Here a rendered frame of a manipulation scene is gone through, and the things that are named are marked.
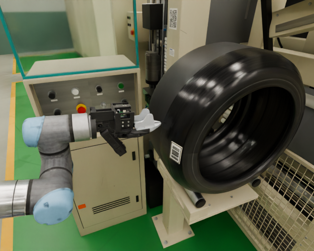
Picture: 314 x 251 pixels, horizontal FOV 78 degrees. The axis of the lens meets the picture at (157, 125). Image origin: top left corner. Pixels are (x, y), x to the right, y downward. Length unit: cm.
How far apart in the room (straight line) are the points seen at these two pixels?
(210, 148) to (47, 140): 75
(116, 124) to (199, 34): 54
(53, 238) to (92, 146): 95
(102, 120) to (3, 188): 25
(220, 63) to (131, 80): 66
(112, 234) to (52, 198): 136
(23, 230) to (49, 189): 161
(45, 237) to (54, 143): 148
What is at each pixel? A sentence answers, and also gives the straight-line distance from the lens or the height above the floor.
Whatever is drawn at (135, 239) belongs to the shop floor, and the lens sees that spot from 176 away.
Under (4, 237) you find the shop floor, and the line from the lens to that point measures 213.
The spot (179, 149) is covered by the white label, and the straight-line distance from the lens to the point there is 55.
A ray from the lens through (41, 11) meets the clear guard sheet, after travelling 103.
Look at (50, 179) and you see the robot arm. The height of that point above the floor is 122.
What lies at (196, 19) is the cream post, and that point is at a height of 151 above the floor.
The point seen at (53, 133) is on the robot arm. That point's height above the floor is 129.
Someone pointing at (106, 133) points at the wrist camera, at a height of 125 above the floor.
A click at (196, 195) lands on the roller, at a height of 92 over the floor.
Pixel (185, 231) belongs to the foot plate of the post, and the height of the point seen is 1.
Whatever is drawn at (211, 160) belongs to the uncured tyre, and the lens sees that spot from 100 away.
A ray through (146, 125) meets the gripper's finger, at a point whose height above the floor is 125.
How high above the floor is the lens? 155
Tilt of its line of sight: 32 degrees down
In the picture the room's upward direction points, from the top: straight up
